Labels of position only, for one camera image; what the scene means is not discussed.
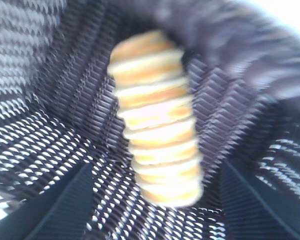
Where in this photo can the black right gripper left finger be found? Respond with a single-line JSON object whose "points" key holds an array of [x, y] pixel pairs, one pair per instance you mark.
{"points": [[50, 215]]}

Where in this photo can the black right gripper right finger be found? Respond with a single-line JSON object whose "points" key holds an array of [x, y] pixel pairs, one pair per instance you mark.
{"points": [[260, 212]]}

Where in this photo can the long twisted golden bread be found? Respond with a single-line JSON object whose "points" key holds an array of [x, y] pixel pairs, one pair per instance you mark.
{"points": [[157, 120]]}

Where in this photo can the dark brown wicker basket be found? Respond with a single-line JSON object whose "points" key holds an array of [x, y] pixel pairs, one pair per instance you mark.
{"points": [[65, 105]]}

